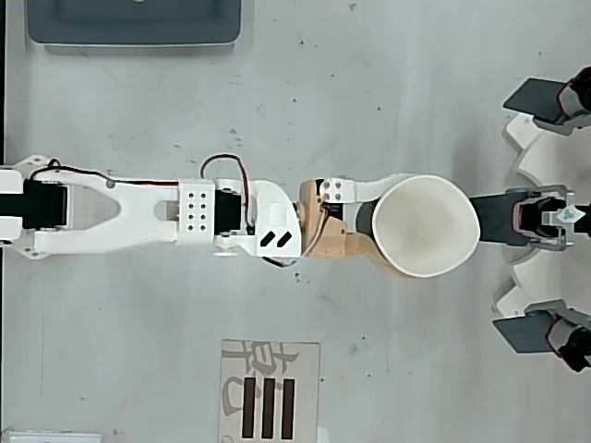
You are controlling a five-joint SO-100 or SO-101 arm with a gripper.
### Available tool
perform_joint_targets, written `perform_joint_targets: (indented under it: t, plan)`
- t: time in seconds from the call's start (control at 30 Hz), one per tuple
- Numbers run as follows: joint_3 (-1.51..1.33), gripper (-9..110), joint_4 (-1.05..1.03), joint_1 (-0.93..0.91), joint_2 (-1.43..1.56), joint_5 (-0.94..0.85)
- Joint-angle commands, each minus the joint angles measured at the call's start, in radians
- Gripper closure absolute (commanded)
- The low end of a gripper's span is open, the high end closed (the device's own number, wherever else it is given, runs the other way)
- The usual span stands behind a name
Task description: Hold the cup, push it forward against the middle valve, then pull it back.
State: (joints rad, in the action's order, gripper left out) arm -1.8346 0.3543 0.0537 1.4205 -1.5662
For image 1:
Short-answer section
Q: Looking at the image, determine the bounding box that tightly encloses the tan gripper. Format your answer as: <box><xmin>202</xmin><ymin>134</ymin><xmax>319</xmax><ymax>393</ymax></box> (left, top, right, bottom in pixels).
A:
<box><xmin>296</xmin><ymin>173</ymin><xmax>416</xmax><ymax>280</ymax></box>

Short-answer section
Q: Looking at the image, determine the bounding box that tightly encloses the white paper cup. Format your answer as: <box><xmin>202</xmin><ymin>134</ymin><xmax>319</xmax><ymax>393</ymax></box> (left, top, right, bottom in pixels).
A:
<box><xmin>354</xmin><ymin>174</ymin><xmax>480</xmax><ymax>280</ymax></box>

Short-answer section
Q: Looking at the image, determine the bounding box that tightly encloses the white gear-shaped valve base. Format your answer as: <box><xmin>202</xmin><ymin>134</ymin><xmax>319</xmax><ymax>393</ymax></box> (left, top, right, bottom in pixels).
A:
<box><xmin>491</xmin><ymin>113</ymin><xmax>591</xmax><ymax>319</ymax></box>

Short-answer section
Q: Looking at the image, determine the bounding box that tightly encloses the beige card with black bars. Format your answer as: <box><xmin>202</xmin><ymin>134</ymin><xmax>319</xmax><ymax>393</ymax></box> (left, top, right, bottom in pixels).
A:
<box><xmin>218</xmin><ymin>339</ymin><xmax>321</xmax><ymax>443</ymax></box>

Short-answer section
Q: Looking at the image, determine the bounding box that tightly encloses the grey plastic tray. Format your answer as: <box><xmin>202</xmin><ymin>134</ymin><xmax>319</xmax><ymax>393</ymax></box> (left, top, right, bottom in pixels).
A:
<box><xmin>25</xmin><ymin>0</ymin><xmax>244</xmax><ymax>47</ymax></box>

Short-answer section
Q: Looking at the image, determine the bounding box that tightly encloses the flat white box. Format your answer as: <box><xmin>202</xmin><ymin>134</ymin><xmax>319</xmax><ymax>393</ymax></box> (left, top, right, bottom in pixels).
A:
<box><xmin>0</xmin><ymin>430</ymin><xmax>103</xmax><ymax>443</ymax></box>

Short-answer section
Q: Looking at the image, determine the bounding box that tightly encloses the short black red wrist cable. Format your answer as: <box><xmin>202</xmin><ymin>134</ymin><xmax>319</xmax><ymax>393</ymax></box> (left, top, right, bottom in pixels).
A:
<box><xmin>261</xmin><ymin>254</ymin><xmax>302</xmax><ymax>269</ymax></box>

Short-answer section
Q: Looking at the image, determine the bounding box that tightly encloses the looped black red cable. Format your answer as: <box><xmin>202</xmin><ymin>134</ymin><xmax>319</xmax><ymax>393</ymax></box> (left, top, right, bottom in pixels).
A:
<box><xmin>199</xmin><ymin>153</ymin><xmax>258</xmax><ymax>234</ymax></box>

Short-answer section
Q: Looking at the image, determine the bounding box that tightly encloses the long black red arm cable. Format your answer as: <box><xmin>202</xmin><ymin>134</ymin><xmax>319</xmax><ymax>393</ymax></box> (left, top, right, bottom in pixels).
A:
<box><xmin>30</xmin><ymin>158</ymin><xmax>180</xmax><ymax>188</ymax></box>

